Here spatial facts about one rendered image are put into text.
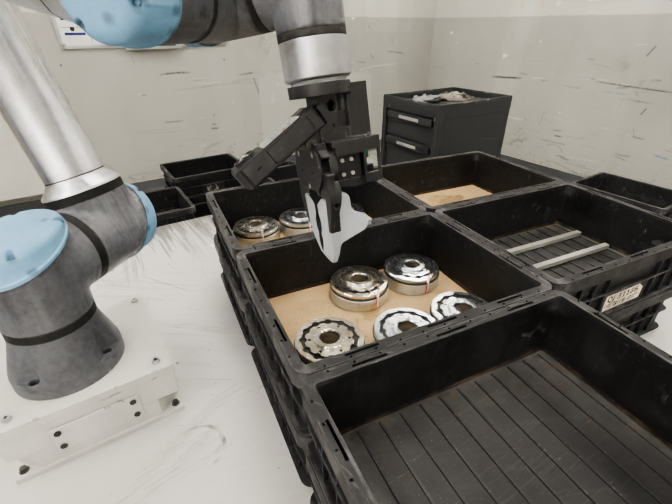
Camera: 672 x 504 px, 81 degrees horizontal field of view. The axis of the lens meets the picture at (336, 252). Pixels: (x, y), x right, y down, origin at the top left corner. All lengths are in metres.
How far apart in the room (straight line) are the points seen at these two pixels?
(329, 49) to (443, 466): 0.46
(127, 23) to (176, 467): 0.56
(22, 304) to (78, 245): 0.10
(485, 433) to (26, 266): 0.59
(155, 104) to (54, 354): 3.15
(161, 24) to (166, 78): 3.32
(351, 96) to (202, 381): 0.55
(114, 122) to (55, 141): 2.98
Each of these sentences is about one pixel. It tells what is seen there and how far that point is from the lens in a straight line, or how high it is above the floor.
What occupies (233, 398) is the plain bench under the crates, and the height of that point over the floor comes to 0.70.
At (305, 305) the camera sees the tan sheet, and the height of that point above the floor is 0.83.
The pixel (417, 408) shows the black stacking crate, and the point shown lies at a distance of 0.56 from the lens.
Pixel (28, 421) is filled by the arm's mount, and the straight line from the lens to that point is 0.70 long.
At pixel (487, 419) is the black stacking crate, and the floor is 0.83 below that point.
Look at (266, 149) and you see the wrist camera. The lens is 0.44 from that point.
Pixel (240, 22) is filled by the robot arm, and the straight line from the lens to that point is 0.49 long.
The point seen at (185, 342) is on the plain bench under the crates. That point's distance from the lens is 0.87.
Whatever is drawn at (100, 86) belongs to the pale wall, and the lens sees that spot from 3.64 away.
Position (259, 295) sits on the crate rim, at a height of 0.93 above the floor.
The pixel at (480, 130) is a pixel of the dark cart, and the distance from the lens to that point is 2.52.
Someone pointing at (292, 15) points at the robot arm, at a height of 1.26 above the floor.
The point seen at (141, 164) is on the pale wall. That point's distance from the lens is 3.77.
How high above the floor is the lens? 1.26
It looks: 30 degrees down
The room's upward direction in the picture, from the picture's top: straight up
